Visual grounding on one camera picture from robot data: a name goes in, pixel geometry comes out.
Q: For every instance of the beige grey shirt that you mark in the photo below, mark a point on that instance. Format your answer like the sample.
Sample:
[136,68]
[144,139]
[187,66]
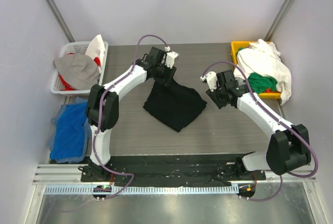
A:
[79,71]

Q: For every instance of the yellow plastic bin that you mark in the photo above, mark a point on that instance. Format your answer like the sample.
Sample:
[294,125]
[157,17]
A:
[235,47]

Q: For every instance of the right corner aluminium post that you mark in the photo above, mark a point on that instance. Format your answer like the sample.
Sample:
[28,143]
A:
[286,5]

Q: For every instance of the white and red garment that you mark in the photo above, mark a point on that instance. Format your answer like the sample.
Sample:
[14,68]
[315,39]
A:
[95,50]

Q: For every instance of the solid blue shirt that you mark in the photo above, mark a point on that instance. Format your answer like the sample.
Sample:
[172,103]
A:
[67,130]

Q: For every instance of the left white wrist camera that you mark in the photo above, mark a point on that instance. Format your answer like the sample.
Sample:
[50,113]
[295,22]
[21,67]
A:
[171,57]

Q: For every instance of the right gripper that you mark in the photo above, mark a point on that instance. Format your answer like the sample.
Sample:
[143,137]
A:
[216,99]

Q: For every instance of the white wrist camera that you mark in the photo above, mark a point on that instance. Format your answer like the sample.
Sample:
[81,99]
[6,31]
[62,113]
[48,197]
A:
[211,80]
[171,57]

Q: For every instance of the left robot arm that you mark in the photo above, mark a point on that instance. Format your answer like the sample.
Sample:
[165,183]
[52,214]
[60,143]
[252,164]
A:
[103,105]

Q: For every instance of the white slotted cable duct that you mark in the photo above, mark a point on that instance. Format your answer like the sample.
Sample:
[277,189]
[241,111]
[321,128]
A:
[102,190]

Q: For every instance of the aluminium rail frame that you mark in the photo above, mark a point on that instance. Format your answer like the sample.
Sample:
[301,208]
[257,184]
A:
[57,172]

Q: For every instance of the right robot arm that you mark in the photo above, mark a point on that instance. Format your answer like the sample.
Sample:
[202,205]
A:
[288,144]

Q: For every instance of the black t shirt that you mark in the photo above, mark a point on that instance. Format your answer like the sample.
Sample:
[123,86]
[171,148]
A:
[176,106]

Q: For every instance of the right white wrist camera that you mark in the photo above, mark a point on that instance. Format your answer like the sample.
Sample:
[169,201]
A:
[211,80]

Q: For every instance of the green t shirt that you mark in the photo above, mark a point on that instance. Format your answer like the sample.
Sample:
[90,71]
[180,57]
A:
[262,84]

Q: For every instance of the corner aluminium post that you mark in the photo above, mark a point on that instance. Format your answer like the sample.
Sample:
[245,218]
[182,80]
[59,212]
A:
[286,5]
[60,20]

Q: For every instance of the left corner aluminium post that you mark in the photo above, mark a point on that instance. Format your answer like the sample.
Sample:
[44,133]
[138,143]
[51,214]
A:
[60,20]

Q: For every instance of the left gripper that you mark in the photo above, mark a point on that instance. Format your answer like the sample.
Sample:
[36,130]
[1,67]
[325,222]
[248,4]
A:
[167,76]

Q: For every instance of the white t shirt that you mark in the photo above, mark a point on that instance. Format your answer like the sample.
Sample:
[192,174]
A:
[263,58]

